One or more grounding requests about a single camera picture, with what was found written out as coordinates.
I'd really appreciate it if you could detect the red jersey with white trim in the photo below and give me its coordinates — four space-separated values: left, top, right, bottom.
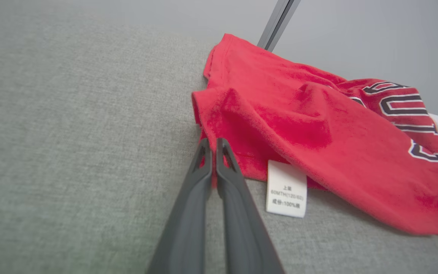
192 33 438 236

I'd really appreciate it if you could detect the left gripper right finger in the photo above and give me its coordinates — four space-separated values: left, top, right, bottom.
216 138 284 274

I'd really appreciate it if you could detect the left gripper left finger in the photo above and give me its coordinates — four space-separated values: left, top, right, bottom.
147 138 214 274

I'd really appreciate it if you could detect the grey metal partition post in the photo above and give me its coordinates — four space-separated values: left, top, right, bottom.
257 0 301 52

